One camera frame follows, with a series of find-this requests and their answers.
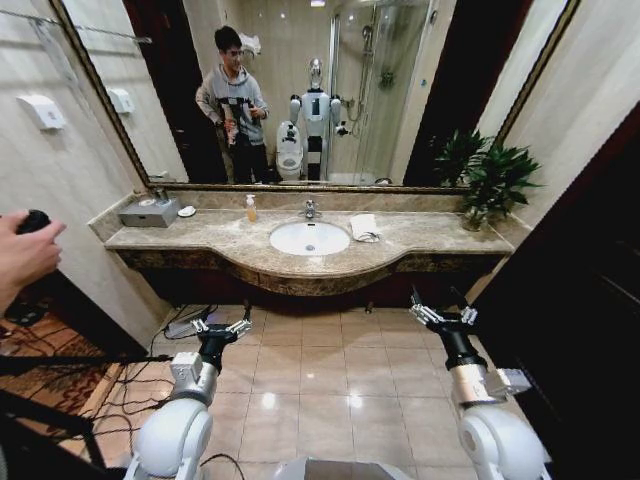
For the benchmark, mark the folded white towel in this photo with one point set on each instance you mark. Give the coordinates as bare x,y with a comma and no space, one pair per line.
363,227

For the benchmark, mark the large framed wall mirror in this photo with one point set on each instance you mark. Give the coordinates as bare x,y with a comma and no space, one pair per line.
310,90

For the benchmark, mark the dark wooden door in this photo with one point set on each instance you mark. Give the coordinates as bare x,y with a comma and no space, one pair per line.
580,280

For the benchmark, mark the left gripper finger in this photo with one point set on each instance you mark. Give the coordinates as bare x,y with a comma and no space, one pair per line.
199,326
240,326

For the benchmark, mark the marble vanity counter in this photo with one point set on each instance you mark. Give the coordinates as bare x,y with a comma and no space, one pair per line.
310,267

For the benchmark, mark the chrome faucet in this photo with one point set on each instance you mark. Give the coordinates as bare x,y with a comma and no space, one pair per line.
310,209

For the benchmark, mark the amber soap pump bottle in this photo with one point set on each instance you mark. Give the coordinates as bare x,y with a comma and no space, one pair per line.
251,212

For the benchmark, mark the white oval sink basin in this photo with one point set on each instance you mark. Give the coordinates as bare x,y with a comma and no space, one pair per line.
310,239

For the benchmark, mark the glass wall shelf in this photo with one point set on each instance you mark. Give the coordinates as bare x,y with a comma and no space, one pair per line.
60,25

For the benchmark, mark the green potted plant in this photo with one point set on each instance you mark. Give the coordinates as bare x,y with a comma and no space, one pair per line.
492,175

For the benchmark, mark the white robot front shell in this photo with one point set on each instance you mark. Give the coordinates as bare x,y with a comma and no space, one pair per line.
350,470

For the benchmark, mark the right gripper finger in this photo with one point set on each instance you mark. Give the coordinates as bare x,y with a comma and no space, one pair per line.
425,314
468,315

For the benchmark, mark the white soap dish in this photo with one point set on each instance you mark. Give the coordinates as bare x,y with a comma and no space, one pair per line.
187,211

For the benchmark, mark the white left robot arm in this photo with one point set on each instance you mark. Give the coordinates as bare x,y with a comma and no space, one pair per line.
172,440

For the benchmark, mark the black handheld controller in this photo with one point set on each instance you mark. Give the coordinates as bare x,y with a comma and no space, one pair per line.
35,221

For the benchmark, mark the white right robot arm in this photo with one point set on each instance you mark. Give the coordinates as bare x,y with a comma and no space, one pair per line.
492,440

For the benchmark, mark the white power strip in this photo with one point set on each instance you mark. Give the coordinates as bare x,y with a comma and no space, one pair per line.
181,329

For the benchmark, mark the grey tissue box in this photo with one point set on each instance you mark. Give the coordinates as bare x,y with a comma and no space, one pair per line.
147,215

